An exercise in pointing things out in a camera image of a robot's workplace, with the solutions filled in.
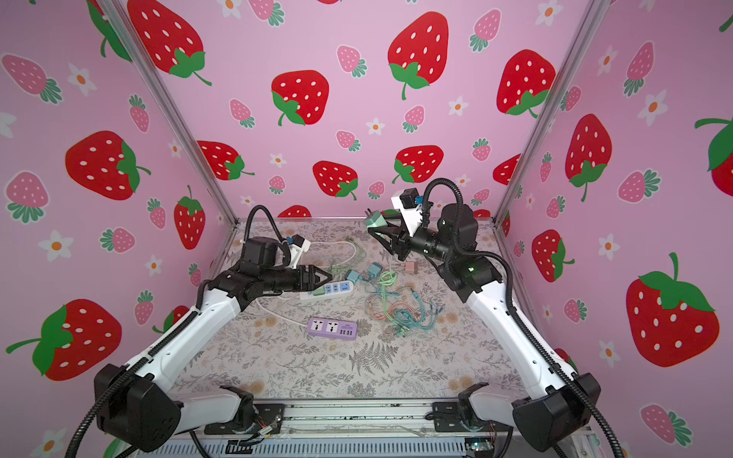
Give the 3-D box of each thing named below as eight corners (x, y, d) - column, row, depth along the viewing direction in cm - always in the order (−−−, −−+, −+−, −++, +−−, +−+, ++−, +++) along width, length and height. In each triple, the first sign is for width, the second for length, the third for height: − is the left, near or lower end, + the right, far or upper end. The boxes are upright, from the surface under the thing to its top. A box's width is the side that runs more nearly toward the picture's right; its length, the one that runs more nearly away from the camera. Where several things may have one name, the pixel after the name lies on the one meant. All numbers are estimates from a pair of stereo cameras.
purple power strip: (306, 336, 91) (304, 332, 88) (310, 320, 95) (308, 316, 92) (356, 340, 90) (356, 336, 87) (358, 324, 94) (358, 320, 91)
